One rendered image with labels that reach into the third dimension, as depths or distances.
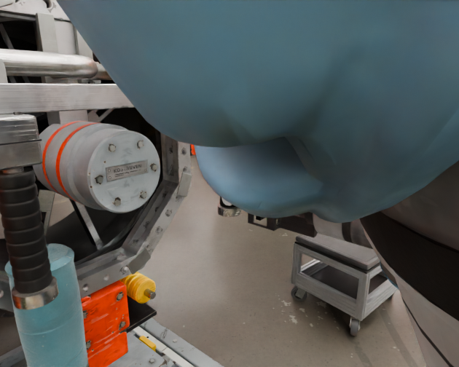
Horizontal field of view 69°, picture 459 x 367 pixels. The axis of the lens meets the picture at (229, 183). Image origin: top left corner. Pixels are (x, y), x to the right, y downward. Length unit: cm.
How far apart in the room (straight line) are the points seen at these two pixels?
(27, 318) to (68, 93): 32
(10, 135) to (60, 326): 31
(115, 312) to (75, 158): 38
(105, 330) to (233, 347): 74
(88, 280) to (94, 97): 40
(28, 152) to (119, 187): 18
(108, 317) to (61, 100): 50
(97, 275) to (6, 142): 42
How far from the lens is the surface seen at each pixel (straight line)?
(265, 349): 145
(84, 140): 54
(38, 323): 57
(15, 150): 38
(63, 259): 55
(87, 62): 46
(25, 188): 39
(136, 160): 54
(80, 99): 44
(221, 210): 61
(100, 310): 77
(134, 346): 115
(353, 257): 141
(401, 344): 161
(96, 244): 84
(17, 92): 41
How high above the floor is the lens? 98
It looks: 16 degrees down
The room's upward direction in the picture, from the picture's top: straight up
